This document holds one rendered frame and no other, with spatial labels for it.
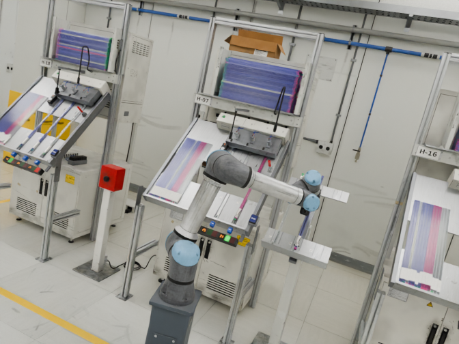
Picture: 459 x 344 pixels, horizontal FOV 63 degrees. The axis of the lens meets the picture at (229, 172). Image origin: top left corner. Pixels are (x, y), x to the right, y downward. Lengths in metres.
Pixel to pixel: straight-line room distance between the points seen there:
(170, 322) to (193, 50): 3.30
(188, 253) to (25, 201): 2.19
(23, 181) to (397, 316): 2.90
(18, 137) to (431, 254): 2.76
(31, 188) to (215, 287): 1.73
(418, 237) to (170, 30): 3.44
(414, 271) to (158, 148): 3.27
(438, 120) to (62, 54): 2.76
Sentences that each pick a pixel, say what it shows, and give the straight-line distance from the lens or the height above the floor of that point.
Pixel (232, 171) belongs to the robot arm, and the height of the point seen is 1.13.
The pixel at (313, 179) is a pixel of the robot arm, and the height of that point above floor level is 1.13.
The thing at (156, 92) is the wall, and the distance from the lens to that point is 4.60.
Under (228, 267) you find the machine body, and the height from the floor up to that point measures 0.32.
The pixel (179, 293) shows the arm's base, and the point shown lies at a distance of 1.63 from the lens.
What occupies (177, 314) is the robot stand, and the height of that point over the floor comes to 0.52.
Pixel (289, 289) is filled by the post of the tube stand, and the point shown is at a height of 0.43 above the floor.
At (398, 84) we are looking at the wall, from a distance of 3.91.
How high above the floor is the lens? 1.43
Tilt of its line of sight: 12 degrees down
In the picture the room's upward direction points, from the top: 13 degrees clockwise
